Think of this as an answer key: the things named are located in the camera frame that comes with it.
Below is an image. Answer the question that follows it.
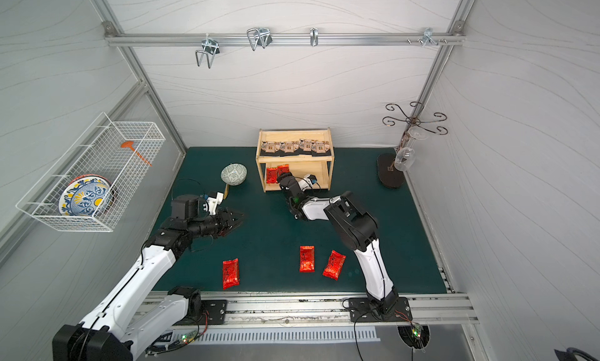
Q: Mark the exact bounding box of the red tea bag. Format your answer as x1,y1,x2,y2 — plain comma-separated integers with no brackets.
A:
277,164,291,178
323,250,346,281
299,246,315,273
266,167,278,184
222,259,241,290

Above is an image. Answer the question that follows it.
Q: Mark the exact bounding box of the brown tea bag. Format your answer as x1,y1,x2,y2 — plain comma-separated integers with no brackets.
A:
259,141,283,157
298,139,313,155
311,140,331,156
280,141,301,156

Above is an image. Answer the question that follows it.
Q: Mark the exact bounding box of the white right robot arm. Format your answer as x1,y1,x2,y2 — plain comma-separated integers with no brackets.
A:
277,173,398,315

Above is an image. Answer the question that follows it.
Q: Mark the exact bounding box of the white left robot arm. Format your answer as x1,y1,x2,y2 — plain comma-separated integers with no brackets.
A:
52,208,243,360

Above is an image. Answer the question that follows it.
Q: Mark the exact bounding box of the wooden two-tier shelf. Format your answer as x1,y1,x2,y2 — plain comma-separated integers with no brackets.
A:
256,128,335,192

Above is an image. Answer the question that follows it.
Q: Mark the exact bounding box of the patterned ceramic bowl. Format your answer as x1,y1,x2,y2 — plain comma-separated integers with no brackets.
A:
220,163,248,186

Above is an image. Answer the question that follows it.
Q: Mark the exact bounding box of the green table mat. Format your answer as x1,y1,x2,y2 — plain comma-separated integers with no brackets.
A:
156,147,446,294

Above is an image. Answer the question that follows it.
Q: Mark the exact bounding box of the metal scroll cup stand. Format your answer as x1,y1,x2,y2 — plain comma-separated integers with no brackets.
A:
377,103,448,189

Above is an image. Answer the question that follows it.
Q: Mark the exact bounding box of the clear wine glass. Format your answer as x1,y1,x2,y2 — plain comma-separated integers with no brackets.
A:
393,126,428,172

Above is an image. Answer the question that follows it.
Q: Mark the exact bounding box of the orange plastic spatula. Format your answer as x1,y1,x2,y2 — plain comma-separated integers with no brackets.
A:
120,141,152,167

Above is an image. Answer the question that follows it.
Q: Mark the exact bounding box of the blue yellow patterned plate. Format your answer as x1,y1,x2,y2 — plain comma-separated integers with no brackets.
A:
59,175,114,217

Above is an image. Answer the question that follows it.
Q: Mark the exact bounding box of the metal loop hook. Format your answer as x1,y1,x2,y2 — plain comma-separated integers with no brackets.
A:
246,28,273,52

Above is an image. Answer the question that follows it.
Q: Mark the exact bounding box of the small metal hook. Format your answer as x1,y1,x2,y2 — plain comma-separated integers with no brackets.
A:
309,28,319,47

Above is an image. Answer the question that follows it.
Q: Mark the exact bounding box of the metal double hook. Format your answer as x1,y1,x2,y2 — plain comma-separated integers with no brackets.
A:
195,35,220,69

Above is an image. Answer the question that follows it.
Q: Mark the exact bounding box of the metal corner hook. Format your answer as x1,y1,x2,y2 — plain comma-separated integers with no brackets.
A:
406,28,448,47

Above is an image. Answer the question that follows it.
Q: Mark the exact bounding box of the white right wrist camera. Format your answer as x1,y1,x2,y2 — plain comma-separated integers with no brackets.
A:
297,174,320,192

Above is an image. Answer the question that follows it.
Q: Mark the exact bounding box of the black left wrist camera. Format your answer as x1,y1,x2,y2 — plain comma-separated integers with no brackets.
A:
171,195,200,220

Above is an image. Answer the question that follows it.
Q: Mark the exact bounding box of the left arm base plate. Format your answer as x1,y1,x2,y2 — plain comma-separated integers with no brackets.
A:
187,296,228,326

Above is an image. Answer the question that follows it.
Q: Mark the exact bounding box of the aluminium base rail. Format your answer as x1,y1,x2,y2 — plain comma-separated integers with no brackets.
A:
134,292,478,328

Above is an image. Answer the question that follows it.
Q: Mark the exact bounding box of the white wire basket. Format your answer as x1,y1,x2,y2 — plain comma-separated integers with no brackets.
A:
16,113,166,232

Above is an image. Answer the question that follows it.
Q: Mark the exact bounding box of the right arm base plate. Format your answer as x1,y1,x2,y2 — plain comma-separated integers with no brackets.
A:
342,291,413,323

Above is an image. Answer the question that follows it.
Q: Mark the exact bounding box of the aluminium top rail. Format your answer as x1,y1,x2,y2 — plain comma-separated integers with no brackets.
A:
105,31,467,48

